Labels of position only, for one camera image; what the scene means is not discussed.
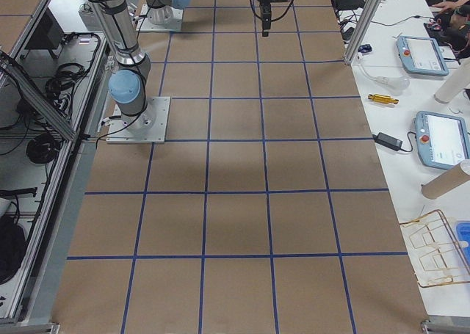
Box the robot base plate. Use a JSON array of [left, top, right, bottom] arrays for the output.
[[136, 4, 184, 32], [106, 97, 170, 144]]

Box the blue plastic tray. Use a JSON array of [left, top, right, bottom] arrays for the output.
[[455, 221, 470, 265]]

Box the aluminium frame post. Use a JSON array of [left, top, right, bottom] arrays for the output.
[[344, 0, 381, 65]]

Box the far teach pendant tablet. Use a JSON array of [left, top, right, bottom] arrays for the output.
[[397, 35, 449, 77]]

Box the teach pendant tablet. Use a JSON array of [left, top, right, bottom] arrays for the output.
[[414, 111, 469, 170], [397, 35, 449, 77]]

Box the gold wire rack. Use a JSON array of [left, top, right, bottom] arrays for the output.
[[399, 209, 469, 288]]

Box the black power brick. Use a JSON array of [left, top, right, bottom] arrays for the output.
[[372, 132, 402, 151]]

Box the clear light bulb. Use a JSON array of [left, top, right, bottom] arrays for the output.
[[374, 76, 410, 95]]

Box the brown cardboard tube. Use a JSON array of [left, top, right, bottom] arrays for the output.
[[421, 159, 469, 200]]

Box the near teach pendant tablet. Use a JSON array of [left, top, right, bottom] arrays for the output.
[[414, 111, 469, 170]]

